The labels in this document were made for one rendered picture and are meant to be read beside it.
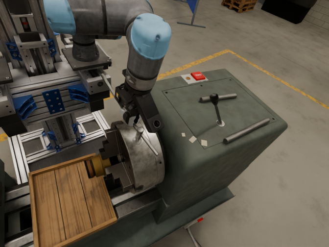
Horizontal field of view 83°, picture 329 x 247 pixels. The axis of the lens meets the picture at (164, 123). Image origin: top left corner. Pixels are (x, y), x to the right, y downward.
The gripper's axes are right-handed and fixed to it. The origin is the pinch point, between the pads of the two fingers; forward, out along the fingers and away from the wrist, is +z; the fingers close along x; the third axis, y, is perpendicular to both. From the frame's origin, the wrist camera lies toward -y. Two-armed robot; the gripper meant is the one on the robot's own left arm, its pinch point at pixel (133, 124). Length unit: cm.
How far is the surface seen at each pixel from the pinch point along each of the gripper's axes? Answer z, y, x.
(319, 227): 107, -156, -138
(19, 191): 47, 16, 44
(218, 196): 69, -54, -48
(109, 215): 38.1, -17.6, 19.2
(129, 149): 6.9, -4.9, 4.2
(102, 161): 17.9, -0.6, 12.4
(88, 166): 18.7, 0.9, 17.1
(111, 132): 11.9, 5.9, 4.5
